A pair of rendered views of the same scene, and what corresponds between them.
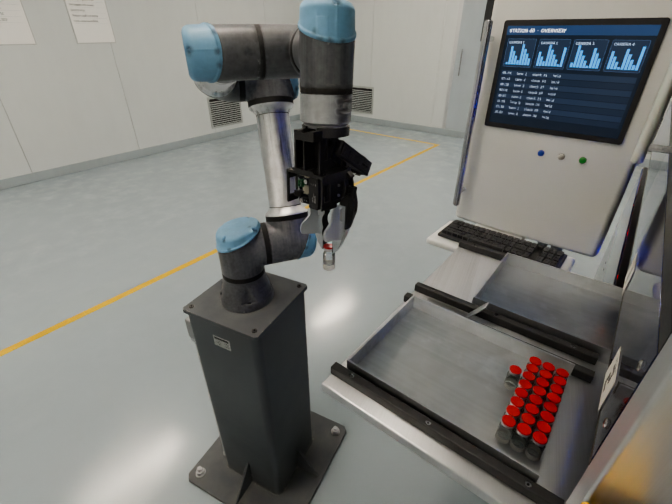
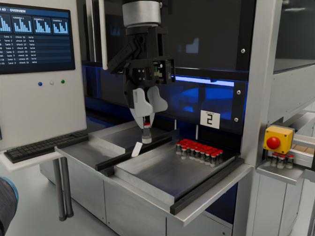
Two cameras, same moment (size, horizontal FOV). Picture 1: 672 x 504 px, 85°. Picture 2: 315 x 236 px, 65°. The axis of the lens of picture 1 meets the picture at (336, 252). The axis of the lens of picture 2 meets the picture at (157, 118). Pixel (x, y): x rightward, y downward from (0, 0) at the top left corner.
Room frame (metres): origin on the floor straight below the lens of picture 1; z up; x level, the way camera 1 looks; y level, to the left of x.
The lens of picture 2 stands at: (0.50, 0.55, 1.29)
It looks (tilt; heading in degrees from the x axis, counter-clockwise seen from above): 16 degrees down; 275
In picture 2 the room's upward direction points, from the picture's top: straight up
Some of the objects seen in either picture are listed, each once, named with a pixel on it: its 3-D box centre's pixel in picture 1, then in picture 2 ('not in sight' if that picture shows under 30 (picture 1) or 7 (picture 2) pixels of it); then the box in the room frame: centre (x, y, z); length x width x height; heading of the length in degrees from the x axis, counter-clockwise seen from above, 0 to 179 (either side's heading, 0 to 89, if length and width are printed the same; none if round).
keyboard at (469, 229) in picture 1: (499, 243); (51, 144); (1.12, -0.57, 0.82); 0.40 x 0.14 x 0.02; 50
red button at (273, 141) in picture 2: not in sight; (273, 142); (0.18, -0.23, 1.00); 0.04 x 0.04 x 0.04; 52
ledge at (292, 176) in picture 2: not in sight; (281, 169); (0.11, -0.29, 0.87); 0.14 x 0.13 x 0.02; 52
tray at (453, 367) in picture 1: (458, 368); (176, 165); (0.49, -0.23, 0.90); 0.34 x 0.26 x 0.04; 51
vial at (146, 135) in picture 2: (329, 257); (146, 133); (0.56, 0.01, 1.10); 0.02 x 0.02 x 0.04
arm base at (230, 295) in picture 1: (245, 282); not in sight; (0.86, 0.26, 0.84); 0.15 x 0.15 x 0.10
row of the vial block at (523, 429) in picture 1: (534, 403); (198, 151); (0.41, -0.34, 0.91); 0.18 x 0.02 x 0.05; 141
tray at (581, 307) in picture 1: (562, 303); (135, 134); (0.69, -0.54, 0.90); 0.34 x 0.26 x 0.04; 52
